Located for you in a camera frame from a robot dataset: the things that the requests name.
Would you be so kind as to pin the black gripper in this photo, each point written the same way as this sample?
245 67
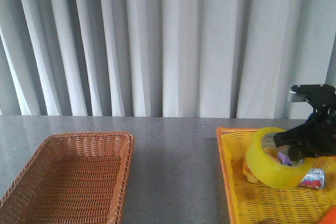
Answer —
320 135

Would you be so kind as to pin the yellow tape roll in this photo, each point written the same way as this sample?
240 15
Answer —
267 170

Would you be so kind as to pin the purple foam cube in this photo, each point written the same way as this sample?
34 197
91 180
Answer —
284 159

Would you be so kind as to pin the small labelled jar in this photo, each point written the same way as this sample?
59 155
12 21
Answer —
314 179

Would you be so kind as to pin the toy croissant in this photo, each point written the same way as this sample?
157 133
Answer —
248 174

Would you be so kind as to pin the yellow orange plastic basket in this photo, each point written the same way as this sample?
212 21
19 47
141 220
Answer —
255 202

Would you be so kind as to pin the orange object at corner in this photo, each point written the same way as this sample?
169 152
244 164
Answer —
330 217

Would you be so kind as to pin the brown object at bottom edge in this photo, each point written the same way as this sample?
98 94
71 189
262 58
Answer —
267 221

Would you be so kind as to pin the grey pleated curtain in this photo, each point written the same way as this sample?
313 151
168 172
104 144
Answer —
171 58

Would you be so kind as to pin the brown wicker basket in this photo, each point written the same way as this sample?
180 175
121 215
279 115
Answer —
72 178

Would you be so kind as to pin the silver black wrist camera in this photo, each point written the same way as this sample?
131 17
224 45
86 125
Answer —
317 95

